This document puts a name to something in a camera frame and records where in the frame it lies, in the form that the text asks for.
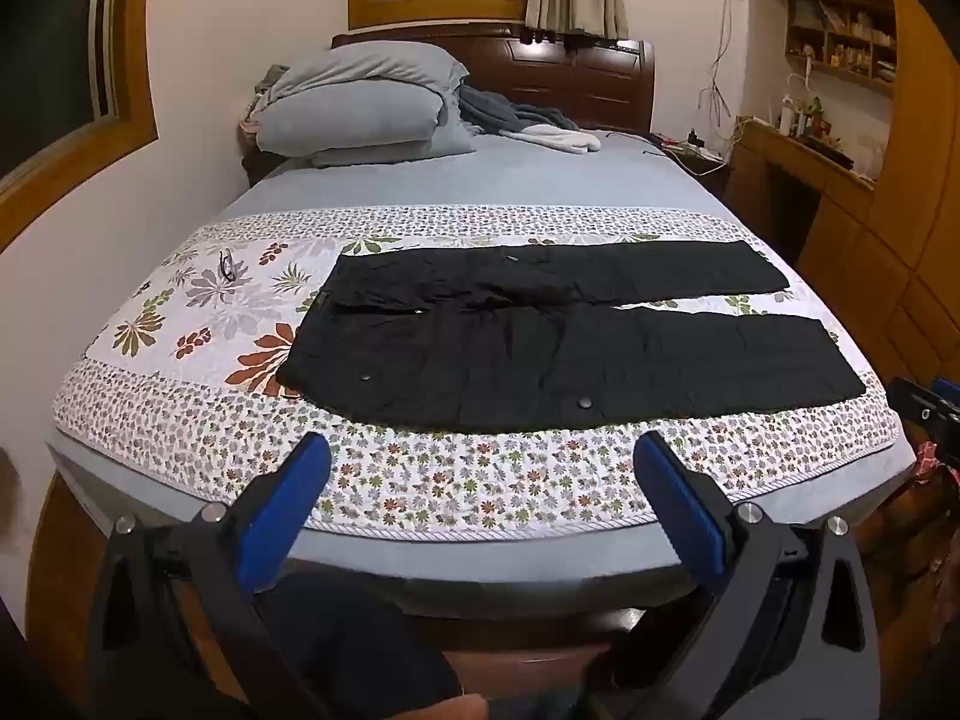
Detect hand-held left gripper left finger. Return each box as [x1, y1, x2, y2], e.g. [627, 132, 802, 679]
[86, 433, 335, 720]

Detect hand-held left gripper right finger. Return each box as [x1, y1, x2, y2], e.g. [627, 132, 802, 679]
[577, 431, 880, 720]

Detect black pants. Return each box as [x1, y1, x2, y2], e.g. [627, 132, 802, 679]
[276, 240, 867, 436]

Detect person's dark clothing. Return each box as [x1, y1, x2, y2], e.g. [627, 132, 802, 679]
[251, 576, 464, 720]

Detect floral quilted blanket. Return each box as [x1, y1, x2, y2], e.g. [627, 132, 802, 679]
[51, 206, 901, 541]

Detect wooden wardrobe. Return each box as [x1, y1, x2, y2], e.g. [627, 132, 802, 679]
[750, 0, 960, 391]

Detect wooden desk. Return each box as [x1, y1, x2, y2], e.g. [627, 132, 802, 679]
[731, 116, 880, 271]

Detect dark wooden nightstand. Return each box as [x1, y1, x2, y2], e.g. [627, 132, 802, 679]
[654, 131, 733, 197]

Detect grey-blue pillow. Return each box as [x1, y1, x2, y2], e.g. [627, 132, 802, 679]
[253, 79, 451, 158]
[311, 120, 478, 170]

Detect bed with grey-blue sheet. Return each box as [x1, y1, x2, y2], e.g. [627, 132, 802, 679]
[45, 127, 920, 616]

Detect white cloth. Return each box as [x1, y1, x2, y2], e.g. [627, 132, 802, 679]
[521, 124, 603, 157]

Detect dark grey blanket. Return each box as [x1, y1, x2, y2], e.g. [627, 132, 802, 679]
[456, 82, 580, 138]

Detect dark wooden headboard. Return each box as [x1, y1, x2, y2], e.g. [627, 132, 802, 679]
[332, 22, 657, 137]

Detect grey pillows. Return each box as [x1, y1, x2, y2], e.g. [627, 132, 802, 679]
[261, 41, 470, 117]

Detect large wooden framed window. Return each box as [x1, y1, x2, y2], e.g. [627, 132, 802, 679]
[0, 0, 160, 250]

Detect wooden wall shelf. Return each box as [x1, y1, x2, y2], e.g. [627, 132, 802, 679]
[784, 0, 898, 96]

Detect hanging cables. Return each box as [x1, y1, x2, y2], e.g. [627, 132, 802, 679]
[697, 0, 752, 137]

